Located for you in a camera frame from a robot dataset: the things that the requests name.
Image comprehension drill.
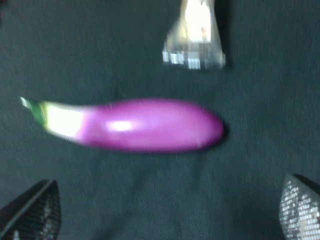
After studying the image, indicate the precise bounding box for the clear snack cake package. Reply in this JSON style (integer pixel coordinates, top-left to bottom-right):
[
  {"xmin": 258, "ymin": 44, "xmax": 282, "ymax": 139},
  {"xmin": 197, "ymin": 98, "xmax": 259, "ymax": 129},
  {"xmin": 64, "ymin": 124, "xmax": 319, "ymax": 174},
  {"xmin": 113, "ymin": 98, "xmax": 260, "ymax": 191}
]
[{"xmin": 162, "ymin": 0, "xmax": 226, "ymax": 70}]

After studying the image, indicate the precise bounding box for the purple toy eggplant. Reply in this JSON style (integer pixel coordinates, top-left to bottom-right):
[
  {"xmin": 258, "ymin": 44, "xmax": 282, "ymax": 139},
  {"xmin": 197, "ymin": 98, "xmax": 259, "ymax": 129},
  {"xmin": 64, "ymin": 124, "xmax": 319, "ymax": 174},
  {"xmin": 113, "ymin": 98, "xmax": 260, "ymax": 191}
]
[{"xmin": 20, "ymin": 97, "xmax": 224, "ymax": 153}]

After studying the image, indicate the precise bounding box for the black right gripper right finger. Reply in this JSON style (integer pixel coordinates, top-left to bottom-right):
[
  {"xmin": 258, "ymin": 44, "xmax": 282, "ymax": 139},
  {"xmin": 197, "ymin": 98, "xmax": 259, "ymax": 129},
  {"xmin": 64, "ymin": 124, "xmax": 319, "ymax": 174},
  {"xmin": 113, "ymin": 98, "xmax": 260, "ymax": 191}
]
[{"xmin": 279, "ymin": 174, "xmax": 320, "ymax": 240}]

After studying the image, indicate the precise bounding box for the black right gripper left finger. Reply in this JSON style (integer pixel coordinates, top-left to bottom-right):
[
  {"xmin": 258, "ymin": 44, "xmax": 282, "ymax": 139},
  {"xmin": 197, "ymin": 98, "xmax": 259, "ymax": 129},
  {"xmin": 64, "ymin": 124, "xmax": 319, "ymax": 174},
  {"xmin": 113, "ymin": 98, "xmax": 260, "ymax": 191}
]
[{"xmin": 0, "ymin": 179, "xmax": 62, "ymax": 240}]

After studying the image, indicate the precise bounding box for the black table cloth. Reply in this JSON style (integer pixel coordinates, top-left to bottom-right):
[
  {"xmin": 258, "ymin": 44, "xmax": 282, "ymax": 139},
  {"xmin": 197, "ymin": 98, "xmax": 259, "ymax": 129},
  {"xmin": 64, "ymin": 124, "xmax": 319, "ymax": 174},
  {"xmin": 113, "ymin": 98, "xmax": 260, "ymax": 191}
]
[{"xmin": 0, "ymin": 0, "xmax": 320, "ymax": 240}]

